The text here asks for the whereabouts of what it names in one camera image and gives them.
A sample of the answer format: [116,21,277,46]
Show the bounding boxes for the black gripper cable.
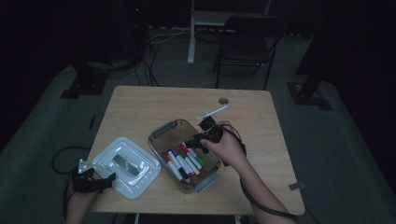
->
[223,123,298,220]
[50,146,92,218]

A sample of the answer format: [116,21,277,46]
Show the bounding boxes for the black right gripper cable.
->
[223,123,298,220]

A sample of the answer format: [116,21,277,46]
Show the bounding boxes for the white floor cable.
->
[149,27,191,44]

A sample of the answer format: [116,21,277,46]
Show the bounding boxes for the white container lid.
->
[91,136,163,200]

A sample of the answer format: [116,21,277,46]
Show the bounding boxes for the red marker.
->
[180,144,205,174]

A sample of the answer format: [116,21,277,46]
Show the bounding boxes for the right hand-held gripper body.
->
[194,104,229,144]

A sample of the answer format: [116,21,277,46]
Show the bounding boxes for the red-brown marker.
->
[161,152,185,183]

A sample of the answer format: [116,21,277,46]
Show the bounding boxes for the black floor cables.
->
[136,43,161,88]

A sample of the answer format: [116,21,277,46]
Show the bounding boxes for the black stand base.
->
[60,60,110,100]
[286,0,333,110]

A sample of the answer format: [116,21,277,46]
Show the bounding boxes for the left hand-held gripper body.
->
[70,158,104,194]

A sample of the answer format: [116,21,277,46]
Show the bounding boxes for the round grey stand base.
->
[85,59,141,73]

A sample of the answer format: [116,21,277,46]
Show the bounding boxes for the black marker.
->
[166,149,190,181]

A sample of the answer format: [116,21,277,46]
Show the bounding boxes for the white metal desk frame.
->
[186,0,272,65]

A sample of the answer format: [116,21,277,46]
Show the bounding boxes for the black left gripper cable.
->
[50,146,92,218]

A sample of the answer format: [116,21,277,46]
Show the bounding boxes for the dark green marker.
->
[177,148,200,176]

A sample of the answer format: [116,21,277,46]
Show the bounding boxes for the clear grey storage box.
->
[148,118,222,194]

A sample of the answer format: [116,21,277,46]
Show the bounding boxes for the person's right hand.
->
[200,122,247,171]

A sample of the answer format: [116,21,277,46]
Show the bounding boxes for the person's left hand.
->
[66,186,97,208]

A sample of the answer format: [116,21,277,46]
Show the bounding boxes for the black folding chair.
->
[213,14,286,91]

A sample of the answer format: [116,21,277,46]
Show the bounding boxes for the purple marker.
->
[171,147,194,177]

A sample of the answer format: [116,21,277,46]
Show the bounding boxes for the light green marker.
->
[183,141,206,167]

